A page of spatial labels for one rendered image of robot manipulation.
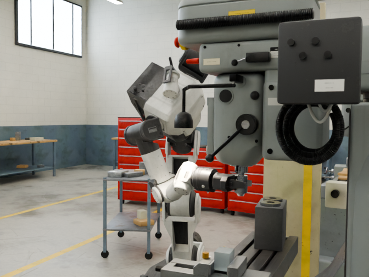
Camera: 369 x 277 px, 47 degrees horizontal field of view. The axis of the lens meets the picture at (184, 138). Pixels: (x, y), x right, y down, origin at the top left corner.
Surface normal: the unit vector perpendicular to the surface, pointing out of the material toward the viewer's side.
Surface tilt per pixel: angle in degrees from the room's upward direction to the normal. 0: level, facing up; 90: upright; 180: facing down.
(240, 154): 118
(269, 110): 90
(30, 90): 90
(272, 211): 90
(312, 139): 90
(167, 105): 58
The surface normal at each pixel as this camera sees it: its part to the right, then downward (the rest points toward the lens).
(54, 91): 0.91, 0.03
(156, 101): -0.13, -0.48
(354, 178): -0.41, 0.04
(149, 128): 0.64, -0.16
